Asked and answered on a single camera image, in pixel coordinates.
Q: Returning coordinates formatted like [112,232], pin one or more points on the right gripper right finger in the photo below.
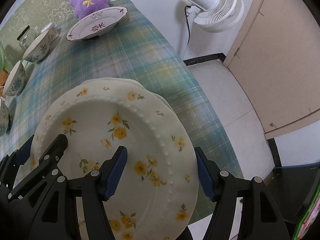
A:
[260,217]

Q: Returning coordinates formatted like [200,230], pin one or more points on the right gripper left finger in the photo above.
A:
[57,217]

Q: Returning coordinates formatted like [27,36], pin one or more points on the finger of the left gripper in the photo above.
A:
[47,157]
[11,163]

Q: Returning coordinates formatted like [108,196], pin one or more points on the floral ceramic bowl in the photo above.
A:
[4,118]
[15,80]
[39,48]

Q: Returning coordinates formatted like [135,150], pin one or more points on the round yellow flower plate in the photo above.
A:
[157,192]

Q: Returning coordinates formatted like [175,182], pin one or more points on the scalloped yellow flower plate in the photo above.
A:
[140,86]

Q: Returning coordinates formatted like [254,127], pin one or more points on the red pattern white plate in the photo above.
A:
[96,24]

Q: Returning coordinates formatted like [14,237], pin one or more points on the green desk fan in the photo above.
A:
[3,60]

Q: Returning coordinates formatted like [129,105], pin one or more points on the glass jar black lid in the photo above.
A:
[24,38]

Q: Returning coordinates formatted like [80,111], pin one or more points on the cotton swab container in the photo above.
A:
[53,33]

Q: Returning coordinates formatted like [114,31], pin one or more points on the plaid green tablecloth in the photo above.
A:
[136,50]

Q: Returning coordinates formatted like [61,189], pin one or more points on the beige door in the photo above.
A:
[275,59]

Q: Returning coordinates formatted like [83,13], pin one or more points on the white standing fan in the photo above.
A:
[213,16]

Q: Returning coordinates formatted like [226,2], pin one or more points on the green cartoon wall mat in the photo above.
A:
[34,13]

